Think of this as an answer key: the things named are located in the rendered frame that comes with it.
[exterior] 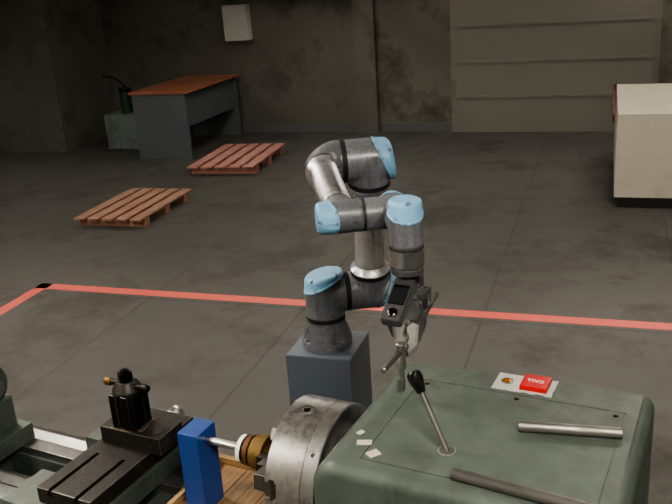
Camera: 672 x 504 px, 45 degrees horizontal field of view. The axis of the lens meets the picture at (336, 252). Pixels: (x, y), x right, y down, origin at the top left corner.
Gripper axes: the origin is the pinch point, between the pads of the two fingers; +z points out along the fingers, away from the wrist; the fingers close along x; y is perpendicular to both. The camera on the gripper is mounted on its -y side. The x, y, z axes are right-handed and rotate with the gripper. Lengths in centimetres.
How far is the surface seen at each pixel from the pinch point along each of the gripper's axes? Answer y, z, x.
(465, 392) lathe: 2.2, 8.8, -12.8
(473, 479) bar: -30.6, 7.0, -24.8
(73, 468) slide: -22, 37, 87
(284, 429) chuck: -20.0, 12.7, 21.5
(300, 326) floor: 261, 135, 182
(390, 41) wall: 872, 16, 369
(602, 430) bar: -6.4, 6.8, -43.5
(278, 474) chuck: -26.5, 19.8, 20.0
